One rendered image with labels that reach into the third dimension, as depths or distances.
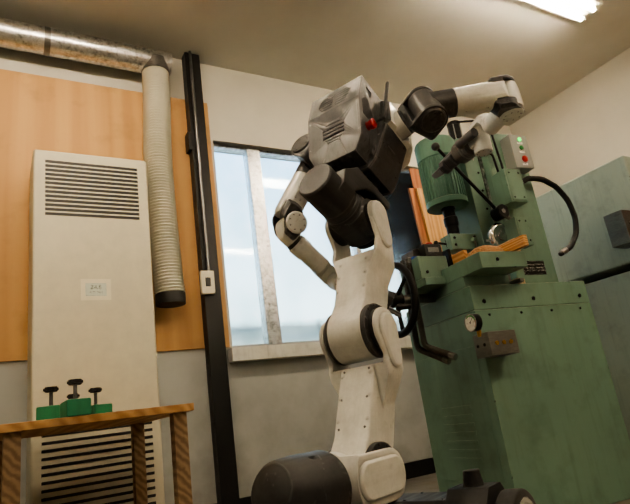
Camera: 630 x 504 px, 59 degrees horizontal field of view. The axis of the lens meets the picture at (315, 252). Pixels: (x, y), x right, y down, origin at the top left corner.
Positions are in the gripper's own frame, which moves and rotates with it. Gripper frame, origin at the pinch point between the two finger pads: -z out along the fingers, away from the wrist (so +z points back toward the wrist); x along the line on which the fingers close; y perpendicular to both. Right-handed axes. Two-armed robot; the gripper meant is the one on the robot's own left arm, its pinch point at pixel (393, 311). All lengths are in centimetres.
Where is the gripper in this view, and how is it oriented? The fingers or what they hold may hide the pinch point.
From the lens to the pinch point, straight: 201.2
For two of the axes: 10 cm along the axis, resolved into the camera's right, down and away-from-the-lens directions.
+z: -8.6, -4.7, -2.0
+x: 4.9, -8.7, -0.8
